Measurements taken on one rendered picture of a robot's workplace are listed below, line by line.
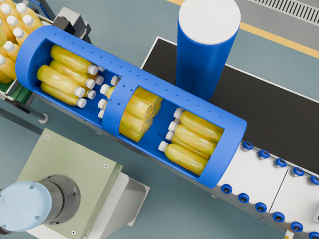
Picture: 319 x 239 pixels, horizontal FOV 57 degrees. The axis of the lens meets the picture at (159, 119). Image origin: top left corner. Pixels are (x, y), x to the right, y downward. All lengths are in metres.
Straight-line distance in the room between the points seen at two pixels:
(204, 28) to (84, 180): 0.83
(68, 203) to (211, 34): 0.91
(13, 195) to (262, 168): 0.95
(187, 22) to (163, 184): 1.24
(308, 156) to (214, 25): 1.25
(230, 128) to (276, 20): 1.85
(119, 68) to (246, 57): 1.59
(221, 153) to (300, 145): 1.32
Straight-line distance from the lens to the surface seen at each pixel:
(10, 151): 2.55
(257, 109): 2.22
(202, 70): 1.58
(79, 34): 1.76
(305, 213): 1.38
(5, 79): 1.58
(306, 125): 2.31
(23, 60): 1.23
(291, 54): 2.65
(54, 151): 1.01
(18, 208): 0.80
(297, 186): 1.37
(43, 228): 1.14
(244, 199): 1.26
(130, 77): 1.07
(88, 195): 0.97
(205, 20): 1.39
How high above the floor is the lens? 2.19
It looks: 75 degrees down
